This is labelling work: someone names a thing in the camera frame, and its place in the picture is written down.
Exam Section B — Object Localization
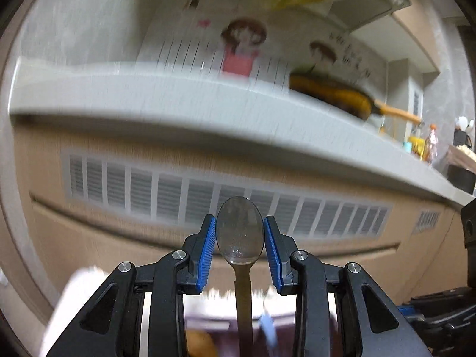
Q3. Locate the small grey vent grille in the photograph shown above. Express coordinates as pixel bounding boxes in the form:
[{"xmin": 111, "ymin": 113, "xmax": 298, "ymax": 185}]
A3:
[{"xmin": 412, "ymin": 210, "xmax": 441, "ymax": 234}]

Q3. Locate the cartoon wall sticker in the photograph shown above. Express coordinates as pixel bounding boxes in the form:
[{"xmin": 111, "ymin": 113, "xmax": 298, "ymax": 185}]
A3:
[{"xmin": 138, "ymin": 0, "xmax": 387, "ymax": 95}]

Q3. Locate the wooden spoon in caddy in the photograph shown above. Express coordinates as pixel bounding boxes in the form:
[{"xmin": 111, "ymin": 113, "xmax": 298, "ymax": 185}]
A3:
[{"xmin": 186, "ymin": 330, "xmax": 219, "ymax": 357}]

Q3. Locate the purple plastic utensil caddy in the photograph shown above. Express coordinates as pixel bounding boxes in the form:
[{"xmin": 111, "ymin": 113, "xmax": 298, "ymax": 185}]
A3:
[{"xmin": 186, "ymin": 315, "xmax": 295, "ymax": 356}]

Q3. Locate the grey kitchen countertop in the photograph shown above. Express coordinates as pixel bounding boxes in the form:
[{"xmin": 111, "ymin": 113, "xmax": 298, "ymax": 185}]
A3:
[{"xmin": 7, "ymin": 58, "xmax": 472, "ymax": 206}]

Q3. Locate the grey ventilation grille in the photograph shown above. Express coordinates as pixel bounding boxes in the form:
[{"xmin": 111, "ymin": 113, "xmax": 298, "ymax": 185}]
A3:
[{"xmin": 61, "ymin": 151, "xmax": 392, "ymax": 240}]

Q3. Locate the blue white plastic spoon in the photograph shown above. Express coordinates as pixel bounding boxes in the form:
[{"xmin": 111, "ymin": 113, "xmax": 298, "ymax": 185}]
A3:
[{"xmin": 259, "ymin": 313, "xmax": 279, "ymax": 356}]

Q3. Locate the white table cloth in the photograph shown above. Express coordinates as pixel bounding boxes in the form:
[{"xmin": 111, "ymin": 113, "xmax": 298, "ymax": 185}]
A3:
[{"xmin": 39, "ymin": 265, "xmax": 299, "ymax": 357}]

